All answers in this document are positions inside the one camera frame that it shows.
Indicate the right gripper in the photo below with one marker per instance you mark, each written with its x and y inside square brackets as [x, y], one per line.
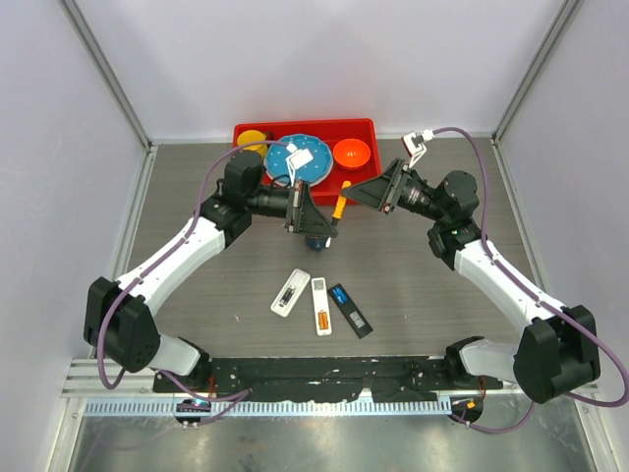
[378, 191]

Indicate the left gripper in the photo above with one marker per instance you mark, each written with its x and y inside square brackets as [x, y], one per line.
[307, 218]

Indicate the yellow handled screwdriver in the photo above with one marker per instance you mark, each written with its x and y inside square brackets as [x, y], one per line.
[340, 204]

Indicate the slim white remote control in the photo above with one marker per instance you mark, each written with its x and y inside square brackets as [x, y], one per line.
[320, 301]

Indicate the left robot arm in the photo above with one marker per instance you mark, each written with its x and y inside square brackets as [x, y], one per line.
[120, 313]

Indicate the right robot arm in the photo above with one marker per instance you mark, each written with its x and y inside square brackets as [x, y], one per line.
[555, 353]

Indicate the black remote control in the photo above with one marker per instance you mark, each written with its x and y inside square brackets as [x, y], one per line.
[352, 314]

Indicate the dark blue round cup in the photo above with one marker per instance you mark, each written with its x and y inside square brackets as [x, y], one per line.
[317, 243]

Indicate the red plastic tray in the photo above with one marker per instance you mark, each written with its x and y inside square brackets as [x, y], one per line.
[330, 131]

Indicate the orange bowl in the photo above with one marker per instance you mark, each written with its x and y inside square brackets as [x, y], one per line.
[351, 154]

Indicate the blue polka dot plate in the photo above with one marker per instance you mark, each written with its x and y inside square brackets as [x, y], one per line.
[312, 172]

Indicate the black battery left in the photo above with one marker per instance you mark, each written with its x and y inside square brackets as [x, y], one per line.
[285, 296]

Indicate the upper blue battery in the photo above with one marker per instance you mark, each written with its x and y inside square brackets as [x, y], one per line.
[338, 290]

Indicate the blue battery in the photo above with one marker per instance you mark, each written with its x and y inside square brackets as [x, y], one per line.
[338, 290]
[341, 298]

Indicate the lower blue battery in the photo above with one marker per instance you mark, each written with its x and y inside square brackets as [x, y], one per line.
[341, 298]

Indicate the yellow ribbed cup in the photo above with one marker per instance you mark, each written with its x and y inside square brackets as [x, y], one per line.
[253, 140]

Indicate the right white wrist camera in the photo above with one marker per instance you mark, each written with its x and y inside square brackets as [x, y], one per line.
[416, 145]

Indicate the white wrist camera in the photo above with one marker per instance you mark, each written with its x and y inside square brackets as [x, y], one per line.
[416, 145]
[296, 159]

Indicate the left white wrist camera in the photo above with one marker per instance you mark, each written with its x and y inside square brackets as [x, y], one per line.
[296, 159]

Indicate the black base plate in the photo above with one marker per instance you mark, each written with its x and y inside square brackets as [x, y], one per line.
[324, 379]

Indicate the slotted cable duct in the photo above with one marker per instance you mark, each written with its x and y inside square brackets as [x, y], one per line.
[187, 407]

